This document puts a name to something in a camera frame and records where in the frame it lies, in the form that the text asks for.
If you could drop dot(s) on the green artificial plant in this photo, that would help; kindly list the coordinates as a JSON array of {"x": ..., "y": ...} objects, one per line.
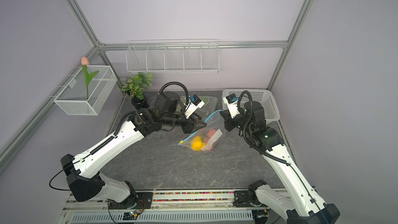
[{"x": 135, "y": 85}]

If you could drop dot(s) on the white mesh wall basket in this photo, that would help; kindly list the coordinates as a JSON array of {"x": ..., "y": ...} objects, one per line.
[{"x": 72, "y": 99}]

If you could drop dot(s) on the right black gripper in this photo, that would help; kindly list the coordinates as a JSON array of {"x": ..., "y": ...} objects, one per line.
[{"x": 229, "y": 126}]

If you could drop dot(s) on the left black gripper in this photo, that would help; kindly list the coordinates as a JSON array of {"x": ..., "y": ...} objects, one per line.
[{"x": 190, "y": 126}]

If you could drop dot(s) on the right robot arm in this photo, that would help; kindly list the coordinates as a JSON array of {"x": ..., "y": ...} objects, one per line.
[{"x": 304, "y": 205}]

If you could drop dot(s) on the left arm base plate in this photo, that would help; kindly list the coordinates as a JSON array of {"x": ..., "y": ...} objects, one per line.
[{"x": 143, "y": 200}]

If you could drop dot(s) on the white wire wall shelf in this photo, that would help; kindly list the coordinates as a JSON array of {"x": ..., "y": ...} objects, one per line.
[{"x": 173, "y": 56}]

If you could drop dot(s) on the black glossy vase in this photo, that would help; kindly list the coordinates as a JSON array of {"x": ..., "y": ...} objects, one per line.
[{"x": 140, "y": 103}]

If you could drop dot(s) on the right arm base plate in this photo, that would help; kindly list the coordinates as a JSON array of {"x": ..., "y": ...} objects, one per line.
[{"x": 246, "y": 198}]

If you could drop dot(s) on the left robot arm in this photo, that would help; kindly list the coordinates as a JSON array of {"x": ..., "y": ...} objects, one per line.
[{"x": 174, "y": 107}]

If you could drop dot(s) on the pink peach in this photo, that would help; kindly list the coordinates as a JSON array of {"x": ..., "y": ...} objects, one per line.
[{"x": 210, "y": 133}]

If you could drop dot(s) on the green printed zip-top bag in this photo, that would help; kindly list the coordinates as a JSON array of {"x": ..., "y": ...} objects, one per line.
[{"x": 210, "y": 105}]

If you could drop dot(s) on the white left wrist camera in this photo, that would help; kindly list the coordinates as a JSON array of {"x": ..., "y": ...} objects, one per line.
[{"x": 195, "y": 102}]

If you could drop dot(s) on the white plastic perforated basket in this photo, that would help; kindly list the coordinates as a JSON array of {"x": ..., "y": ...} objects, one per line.
[{"x": 264, "y": 97}]

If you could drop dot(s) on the clear blue-zipper bag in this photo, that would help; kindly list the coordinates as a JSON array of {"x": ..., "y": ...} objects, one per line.
[{"x": 214, "y": 121}]

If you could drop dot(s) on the yellow mango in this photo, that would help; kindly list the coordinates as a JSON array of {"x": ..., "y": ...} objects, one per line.
[{"x": 197, "y": 143}]

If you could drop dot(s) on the pink artificial tulip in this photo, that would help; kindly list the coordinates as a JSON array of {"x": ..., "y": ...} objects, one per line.
[{"x": 88, "y": 76}]

